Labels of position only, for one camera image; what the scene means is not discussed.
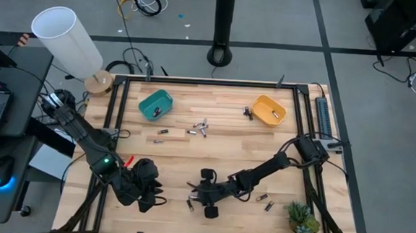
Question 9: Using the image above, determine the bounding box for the thin black floor cable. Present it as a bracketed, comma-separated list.
[371, 53, 416, 85]

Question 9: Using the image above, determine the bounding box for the small potted succulent plant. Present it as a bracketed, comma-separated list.
[282, 200, 323, 233]

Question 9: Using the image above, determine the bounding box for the thick black cable loop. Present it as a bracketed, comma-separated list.
[104, 59, 136, 75]

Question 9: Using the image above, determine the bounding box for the white shade table lamp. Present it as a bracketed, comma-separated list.
[27, 4, 118, 97]

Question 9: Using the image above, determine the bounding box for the black desk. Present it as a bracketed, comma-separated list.
[0, 44, 56, 229]

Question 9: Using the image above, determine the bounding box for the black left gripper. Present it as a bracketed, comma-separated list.
[122, 157, 165, 214]

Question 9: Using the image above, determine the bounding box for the black power strip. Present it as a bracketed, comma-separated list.
[313, 97, 337, 141]

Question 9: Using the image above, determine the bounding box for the white flat box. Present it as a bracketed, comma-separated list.
[27, 144, 74, 181]

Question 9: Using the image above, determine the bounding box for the yellow plastic bin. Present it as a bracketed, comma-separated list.
[251, 94, 289, 129]

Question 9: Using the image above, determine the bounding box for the black computer mouse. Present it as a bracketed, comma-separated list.
[0, 154, 17, 191]

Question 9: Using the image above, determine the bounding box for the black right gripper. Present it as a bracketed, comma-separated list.
[184, 167, 236, 221]

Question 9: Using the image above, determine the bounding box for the black vertical pole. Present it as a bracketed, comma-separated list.
[205, 0, 237, 69]

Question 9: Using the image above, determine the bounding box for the teal plastic bin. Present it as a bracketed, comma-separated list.
[136, 88, 175, 124]

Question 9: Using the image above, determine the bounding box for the black equipment cabinet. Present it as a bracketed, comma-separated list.
[355, 0, 416, 55]

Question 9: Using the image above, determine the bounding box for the red white striped object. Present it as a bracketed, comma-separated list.
[16, 32, 31, 48]

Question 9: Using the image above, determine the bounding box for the coiled black cable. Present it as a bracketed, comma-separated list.
[132, 0, 164, 18]

